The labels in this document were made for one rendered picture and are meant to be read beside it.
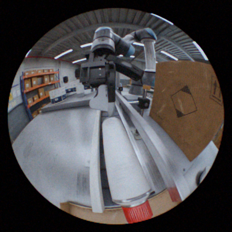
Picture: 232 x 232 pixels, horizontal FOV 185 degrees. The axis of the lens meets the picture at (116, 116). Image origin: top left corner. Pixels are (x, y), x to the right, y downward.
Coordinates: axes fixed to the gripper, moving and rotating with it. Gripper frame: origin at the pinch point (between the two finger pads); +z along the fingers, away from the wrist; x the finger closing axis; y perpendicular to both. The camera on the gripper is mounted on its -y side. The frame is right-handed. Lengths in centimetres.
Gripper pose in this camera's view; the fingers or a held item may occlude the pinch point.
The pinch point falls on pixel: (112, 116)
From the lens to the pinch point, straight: 17.7
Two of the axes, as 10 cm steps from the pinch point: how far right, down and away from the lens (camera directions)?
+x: 1.5, 1.8, -9.7
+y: -9.9, 0.8, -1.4
